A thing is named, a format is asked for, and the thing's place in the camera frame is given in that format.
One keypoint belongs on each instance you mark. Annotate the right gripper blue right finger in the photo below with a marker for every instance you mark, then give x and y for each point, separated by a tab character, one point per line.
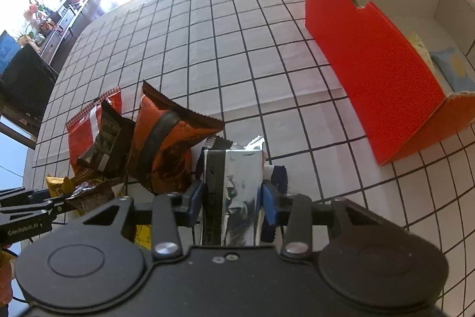
294	213

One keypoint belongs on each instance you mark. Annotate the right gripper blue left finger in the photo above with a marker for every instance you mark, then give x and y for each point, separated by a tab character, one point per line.
170	211

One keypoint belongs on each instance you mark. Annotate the silver black snack packet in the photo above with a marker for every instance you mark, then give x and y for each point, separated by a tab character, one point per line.
232	213

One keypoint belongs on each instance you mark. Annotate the orange brown snack bag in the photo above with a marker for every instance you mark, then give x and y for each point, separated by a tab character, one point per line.
164	133

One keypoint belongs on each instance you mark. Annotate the yellow minion snack packet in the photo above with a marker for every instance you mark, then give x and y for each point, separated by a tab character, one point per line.
58	187

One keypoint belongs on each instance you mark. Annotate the brown chocolate bar wrapper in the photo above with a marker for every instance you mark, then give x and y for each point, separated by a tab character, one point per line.
91	189

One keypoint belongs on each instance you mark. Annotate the dark brown snack packet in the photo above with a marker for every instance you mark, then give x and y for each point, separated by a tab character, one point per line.
109	153

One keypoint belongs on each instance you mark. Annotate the red white snack bag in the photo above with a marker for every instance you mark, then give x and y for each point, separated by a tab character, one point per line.
83	127

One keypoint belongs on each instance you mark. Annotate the black office chair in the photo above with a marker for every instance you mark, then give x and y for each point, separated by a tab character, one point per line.
26	86

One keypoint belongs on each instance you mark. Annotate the black grid tablecloth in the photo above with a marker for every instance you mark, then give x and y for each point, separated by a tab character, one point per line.
253	64

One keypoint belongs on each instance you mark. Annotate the pale yellow snack packet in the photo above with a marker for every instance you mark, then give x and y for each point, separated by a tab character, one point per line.
419	46

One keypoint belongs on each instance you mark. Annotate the red cardboard box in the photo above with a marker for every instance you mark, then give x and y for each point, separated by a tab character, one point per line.
403	106

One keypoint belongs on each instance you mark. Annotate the light blue snack packet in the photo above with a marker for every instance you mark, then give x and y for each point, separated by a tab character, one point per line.
453	70

